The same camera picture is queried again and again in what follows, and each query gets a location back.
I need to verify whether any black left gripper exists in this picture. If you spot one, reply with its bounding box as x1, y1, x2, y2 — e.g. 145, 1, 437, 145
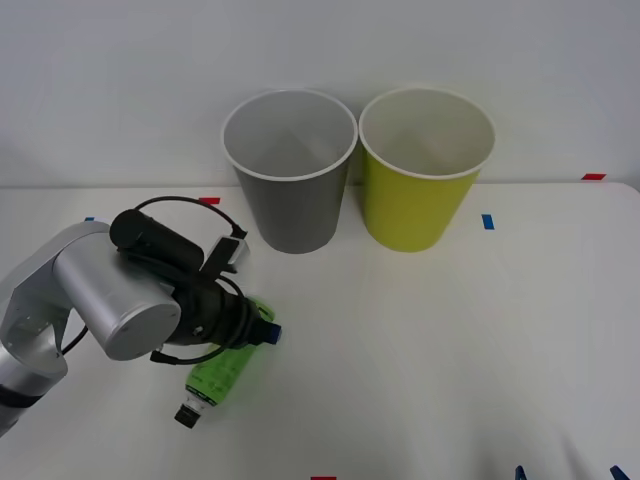
172, 278, 283, 348

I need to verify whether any green label plastic bottle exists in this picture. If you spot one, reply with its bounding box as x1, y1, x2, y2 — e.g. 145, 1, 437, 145
173, 295, 278, 430

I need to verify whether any grey plastic waste bin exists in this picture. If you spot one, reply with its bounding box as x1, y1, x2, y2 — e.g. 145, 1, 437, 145
220, 88, 358, 255

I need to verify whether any yellow-green plastic waste bin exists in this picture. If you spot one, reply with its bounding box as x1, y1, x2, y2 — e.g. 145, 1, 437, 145
358, 87, 497, 253

